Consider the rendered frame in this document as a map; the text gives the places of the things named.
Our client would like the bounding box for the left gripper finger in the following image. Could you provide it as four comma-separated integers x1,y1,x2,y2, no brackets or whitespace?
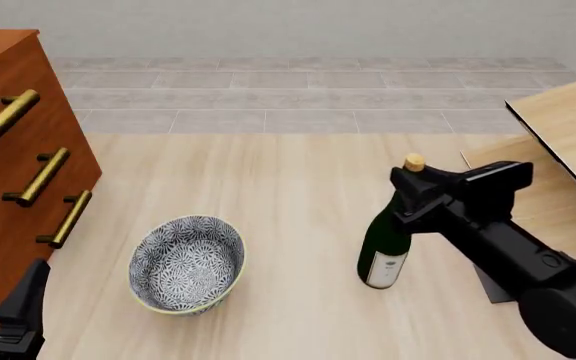
0,257,52,333

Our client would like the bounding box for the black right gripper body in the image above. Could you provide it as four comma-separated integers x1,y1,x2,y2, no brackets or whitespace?
396,178,472,237

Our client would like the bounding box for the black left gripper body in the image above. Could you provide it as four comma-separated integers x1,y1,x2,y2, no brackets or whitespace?
0,322,45,360

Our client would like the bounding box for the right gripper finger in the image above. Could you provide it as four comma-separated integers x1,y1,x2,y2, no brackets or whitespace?
389,165,444,219
423,166,467,191

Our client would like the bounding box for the dark green wine bottle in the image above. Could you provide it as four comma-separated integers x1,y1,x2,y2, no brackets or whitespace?
356,153,427,291

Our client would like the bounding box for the brown wooden cabinet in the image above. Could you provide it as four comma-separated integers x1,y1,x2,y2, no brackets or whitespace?
0,29,104,333

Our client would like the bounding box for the blue white patterned bowl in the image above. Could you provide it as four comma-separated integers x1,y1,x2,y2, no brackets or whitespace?
127,213,248,318

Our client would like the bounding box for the long brass cabinet handle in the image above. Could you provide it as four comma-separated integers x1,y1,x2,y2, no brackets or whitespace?
35,189,93,249
0,88,42,150
1,147,72,208

